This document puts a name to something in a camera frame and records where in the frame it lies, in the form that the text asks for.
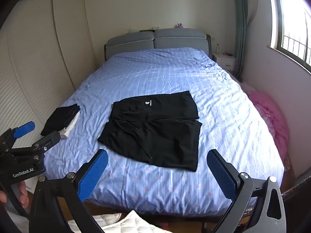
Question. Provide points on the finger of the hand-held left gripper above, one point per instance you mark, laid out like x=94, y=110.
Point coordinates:
x=24, y=128
x=49, y=140

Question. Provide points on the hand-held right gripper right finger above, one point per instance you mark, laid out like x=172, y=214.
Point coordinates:
x=222, y=174

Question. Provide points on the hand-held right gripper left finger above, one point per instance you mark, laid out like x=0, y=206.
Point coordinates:
x=93, y=172

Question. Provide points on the black pants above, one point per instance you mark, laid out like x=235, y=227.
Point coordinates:
x=158, y=131

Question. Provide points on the person's left hand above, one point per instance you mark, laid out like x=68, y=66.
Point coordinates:
x=24, y=195

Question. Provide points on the folded black garment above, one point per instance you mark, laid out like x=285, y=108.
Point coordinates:
x=59, y=119

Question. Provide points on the folded white garment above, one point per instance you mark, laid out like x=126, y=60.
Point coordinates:
x=70, y=127

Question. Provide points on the person's white quilted jacket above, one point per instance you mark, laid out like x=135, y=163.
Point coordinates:
x=131, y=224

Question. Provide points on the cream louvered wardrobe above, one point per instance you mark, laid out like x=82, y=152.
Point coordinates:
x=43, y=65

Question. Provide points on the pink blanket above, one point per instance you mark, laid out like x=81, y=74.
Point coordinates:
x=272, y=116

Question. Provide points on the dark wooden furniture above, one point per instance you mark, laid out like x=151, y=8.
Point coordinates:
x=298, y=199

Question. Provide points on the white nightstand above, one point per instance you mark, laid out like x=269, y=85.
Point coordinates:
x=227, y=60

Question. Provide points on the bed with blue striped sheet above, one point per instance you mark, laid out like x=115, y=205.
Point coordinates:
x=158, y=75

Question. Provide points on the clear bottle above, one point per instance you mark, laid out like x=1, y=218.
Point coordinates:
x=217, y=48

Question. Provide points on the grey padded headboard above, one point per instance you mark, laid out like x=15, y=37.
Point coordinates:
x=170, y=38

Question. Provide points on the green curtain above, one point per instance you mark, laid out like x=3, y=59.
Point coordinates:
x=240, y=29

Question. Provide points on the small purple toy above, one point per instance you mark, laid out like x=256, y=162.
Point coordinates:
x=180, y=25

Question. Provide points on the window with grille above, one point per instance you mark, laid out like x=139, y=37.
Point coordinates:
x=294, y=24

